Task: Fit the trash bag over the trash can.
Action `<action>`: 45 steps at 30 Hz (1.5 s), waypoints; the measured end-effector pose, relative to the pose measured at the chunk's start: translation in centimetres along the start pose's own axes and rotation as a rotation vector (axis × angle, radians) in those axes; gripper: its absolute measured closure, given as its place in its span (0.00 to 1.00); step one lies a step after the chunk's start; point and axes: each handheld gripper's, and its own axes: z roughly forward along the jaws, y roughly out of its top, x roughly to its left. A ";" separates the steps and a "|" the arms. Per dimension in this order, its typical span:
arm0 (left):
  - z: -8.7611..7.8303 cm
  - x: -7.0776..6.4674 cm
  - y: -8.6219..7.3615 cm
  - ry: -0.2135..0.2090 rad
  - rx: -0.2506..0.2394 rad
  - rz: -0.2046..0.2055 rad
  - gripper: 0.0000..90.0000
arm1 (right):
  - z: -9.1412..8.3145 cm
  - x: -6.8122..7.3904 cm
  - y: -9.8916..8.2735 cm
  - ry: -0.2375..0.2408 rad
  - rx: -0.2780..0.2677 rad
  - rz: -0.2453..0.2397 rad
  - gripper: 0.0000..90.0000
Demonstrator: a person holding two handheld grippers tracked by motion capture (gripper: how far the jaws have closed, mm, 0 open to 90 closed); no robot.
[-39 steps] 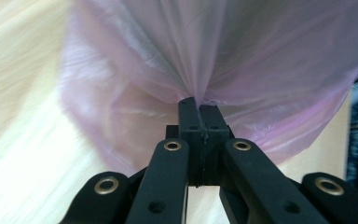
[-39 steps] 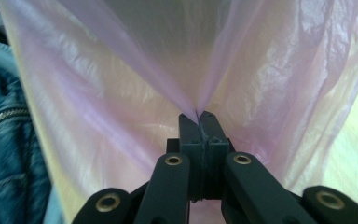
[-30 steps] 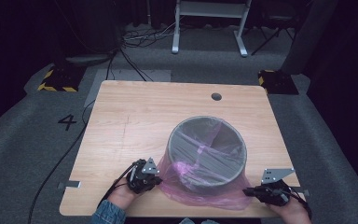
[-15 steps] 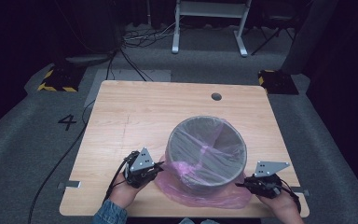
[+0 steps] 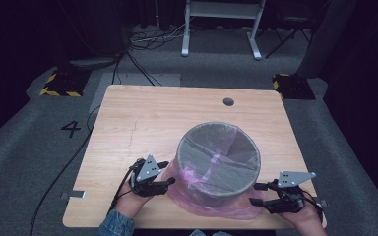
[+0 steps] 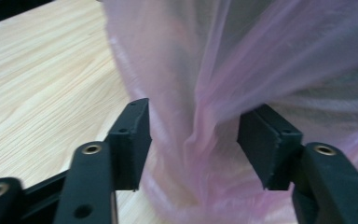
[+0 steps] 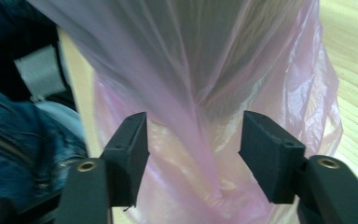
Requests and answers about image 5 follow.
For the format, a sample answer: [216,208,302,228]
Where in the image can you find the bundle of floor cables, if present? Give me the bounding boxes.
[124,18,193,53]

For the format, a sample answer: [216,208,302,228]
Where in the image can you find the long black floor cable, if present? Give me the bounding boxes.
[29,103,103,236]

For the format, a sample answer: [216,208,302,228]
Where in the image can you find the green plastic bin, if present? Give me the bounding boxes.
[175,121,262,210]

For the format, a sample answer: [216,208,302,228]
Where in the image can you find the pink plastic bag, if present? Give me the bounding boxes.
[160,121,268,221]

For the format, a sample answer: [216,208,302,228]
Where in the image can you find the dark grey curtain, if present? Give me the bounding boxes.
[295,0,358,80]

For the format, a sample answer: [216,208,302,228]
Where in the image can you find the black tripod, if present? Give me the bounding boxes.
[264,18,313,60]

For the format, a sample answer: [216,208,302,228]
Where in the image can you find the black yellow striped base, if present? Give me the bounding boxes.
[38,67,92,98]
[272,72,317,101]

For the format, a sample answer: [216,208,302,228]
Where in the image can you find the person's left hand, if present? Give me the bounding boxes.
[114,188,153,218]

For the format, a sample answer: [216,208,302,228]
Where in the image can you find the right hand-held gripper cable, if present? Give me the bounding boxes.
[302,189,327,224]

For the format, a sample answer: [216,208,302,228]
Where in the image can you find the white metal stand frame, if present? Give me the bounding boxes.
[180,0,266,61]

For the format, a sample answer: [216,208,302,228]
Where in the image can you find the hand-held gripper cable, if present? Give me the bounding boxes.
[302,189,327,224]
[108,158,146,214]

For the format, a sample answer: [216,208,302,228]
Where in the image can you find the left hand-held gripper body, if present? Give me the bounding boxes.
[129,153,162,198]

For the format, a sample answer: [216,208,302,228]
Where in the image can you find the person's right hand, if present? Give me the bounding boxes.
[277,204,326,231]

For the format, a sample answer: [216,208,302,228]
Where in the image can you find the large black case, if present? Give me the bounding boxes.
[57,0,130,64]

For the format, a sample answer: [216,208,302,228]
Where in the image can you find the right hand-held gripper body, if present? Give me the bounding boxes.
[275,170,317,214]

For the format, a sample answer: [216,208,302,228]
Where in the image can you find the left hand-held gripper cable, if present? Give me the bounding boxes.
[108,158,146,214]

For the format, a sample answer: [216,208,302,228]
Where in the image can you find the person's legs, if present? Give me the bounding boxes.
[189,229,234,236]

